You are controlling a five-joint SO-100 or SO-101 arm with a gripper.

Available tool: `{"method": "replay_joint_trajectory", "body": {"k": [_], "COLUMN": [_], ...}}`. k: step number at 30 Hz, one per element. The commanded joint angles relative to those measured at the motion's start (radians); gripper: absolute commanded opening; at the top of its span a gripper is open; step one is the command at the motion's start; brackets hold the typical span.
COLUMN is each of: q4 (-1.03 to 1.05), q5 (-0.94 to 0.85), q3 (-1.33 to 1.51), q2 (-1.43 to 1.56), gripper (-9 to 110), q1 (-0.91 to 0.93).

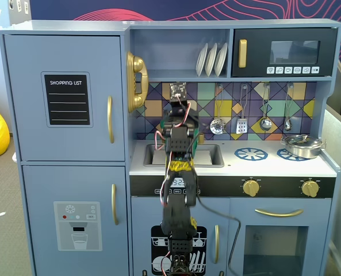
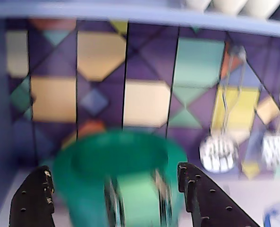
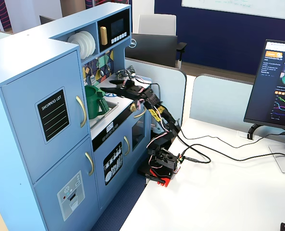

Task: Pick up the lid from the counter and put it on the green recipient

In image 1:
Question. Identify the blue freezer door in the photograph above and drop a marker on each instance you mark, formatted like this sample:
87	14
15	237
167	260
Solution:
43	184

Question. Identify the green container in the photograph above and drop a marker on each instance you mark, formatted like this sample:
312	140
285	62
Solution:
199	132

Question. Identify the steel slotted spatula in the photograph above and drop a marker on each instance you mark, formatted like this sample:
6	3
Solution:
241	126

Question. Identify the gold toy telephone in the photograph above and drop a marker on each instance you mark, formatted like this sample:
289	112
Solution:
138	66

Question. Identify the grey partition panel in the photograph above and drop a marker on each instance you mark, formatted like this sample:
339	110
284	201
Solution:
340	172

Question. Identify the blue fridge door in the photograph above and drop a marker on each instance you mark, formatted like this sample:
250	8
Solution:
23	115

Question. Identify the grey sink basin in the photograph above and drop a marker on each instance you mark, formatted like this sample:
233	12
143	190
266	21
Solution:
217	159

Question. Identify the black shopping list chalkboard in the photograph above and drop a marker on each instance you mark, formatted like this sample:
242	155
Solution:
69	87

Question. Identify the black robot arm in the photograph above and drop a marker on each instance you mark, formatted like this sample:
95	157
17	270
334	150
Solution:
179	141

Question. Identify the steel skimmer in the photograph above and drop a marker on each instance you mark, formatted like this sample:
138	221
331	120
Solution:
218	126

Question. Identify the blue toy kitchen unit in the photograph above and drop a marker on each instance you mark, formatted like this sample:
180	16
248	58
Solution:
81	27

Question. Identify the black dishwasher sticker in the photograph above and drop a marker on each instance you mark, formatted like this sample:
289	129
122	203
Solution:
201	230

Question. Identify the steel spoon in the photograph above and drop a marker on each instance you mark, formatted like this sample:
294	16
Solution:
287	125

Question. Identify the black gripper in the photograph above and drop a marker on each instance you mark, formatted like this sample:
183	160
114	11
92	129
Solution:
178	118

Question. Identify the black microwave door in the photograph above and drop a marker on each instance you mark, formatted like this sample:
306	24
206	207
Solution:
288	34

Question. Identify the gold stove knob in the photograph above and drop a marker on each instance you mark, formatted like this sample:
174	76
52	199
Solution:
310	188
251	188

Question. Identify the steel ladle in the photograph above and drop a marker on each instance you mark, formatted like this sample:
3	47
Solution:
265	124

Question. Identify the blue oven door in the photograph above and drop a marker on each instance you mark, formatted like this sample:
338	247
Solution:
250	204

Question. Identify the steel pot with lid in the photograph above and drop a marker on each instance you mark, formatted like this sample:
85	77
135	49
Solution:
302	149

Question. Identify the white plate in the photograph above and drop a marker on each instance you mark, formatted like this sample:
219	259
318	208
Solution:
220	59
201	61
210	61

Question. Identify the gold faucet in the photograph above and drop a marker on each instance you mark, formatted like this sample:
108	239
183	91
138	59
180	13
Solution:
202	139

